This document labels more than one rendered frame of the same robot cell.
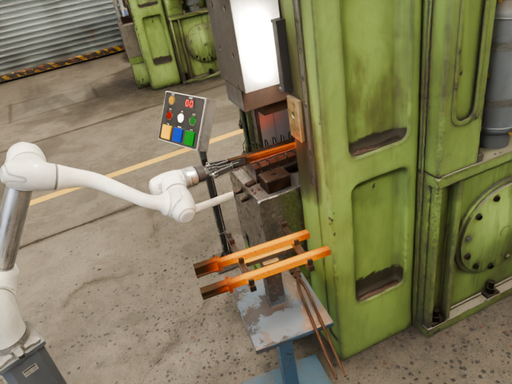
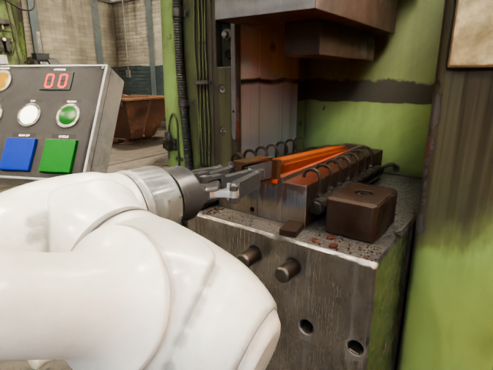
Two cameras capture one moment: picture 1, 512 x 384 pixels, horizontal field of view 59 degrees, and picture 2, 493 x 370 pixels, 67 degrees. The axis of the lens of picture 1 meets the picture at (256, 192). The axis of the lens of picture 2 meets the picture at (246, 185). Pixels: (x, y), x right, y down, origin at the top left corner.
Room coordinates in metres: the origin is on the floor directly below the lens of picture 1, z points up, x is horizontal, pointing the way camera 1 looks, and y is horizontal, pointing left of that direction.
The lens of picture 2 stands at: (1.35, 0.42, 1.17)
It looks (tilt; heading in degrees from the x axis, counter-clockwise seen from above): 16 degrees down; 325
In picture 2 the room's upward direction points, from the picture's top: straight up
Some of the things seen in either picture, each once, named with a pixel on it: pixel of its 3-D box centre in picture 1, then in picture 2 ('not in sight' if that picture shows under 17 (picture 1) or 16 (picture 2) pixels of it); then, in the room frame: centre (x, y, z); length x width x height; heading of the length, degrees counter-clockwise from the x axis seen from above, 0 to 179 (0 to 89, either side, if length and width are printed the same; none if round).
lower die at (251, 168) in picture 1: (286, 153); (309, 172); (1.95, -0.18, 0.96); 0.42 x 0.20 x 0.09; 108
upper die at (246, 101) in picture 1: (277, 82); (318, 3); (1.95, -0.18, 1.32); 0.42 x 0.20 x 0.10; 108
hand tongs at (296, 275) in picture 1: (312, 310); not in sight; (1.17, -0.13, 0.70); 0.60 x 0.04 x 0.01; 6
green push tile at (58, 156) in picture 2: (190, 138); (59, 156); (2.23, 0.30, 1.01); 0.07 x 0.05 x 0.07; 43
